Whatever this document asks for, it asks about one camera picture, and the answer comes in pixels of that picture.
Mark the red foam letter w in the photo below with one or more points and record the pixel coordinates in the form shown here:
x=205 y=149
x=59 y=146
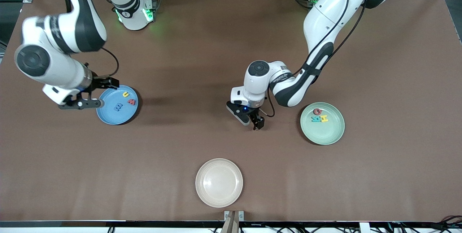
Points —
x=131 y=101

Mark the blue foam letter E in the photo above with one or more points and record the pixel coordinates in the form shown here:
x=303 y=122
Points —
x=118 y=107

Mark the light green plate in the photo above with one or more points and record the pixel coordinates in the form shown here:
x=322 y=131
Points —
x=322 y=133

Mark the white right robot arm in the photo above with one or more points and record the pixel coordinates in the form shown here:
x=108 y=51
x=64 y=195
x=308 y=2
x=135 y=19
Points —
x=65 y=27

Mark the beige plate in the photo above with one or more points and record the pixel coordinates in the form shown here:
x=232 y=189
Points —
x=219 y=183

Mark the teal foam letter R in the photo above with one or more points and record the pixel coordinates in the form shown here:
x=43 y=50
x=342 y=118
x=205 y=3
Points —
x=315 y=119

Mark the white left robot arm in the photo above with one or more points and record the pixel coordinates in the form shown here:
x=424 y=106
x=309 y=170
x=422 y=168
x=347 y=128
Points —
x=325 y=13

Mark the pink foam letter Q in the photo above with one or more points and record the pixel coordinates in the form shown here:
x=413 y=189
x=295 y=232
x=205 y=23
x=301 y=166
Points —
x=317 y=111

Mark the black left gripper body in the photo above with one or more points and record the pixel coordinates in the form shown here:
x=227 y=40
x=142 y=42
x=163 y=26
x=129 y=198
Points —
x=257 y=117

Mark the yellow foam letter H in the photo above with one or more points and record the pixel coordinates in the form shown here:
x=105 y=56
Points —
x=324 y=118

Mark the blue plate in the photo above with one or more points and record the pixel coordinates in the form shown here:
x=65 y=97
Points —
x=115 y=115

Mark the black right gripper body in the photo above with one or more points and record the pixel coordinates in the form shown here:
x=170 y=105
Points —
x=96 y=82

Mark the metal table edge bracket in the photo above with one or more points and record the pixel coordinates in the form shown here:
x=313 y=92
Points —
x=234 y=216

